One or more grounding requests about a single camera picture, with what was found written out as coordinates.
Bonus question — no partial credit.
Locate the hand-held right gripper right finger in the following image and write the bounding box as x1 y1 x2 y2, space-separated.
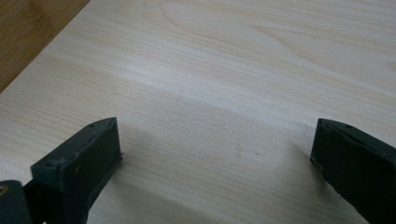
309 118 396 224

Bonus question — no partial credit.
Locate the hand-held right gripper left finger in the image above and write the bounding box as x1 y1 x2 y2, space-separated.
23 117 123 224

